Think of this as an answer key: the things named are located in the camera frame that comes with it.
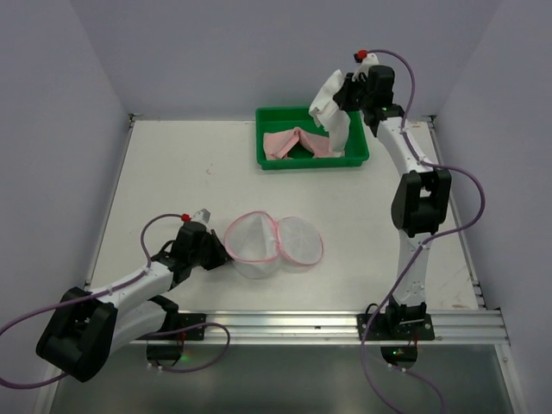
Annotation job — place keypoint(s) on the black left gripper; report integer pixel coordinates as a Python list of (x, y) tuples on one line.
[(214, 251)]

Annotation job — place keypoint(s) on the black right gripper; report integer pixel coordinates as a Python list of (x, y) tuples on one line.
[(346, 96)]

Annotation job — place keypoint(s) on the white bra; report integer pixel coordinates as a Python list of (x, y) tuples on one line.
[(326, 113)]

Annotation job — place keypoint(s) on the white mesh laundry bag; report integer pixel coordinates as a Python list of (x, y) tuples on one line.
[(261, 246)]

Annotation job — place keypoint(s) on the pink bra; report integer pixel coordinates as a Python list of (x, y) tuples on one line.
[(278, 145)]

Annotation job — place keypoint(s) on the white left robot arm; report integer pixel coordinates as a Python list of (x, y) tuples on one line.
[(87, 327)]

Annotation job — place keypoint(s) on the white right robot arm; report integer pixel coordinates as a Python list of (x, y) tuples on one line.
[(418, 209)]

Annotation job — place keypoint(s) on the green plastic tray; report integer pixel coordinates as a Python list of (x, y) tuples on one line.
[(275, 119)]

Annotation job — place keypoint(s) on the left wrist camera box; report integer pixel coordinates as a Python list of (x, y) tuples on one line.
[(201, 216)]

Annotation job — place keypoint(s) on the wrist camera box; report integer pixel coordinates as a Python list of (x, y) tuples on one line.
[(201, 216), (364, 61)]

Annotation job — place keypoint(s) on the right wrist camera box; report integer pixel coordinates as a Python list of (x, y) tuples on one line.
[(364, 61)]

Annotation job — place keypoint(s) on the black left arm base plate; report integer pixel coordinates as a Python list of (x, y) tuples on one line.
[(185, 327)]

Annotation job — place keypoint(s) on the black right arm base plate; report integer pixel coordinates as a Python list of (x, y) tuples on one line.
[(397, 323)]

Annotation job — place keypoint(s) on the aluminium front mounting rail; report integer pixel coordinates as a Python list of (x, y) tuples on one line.
[(286, 327)]

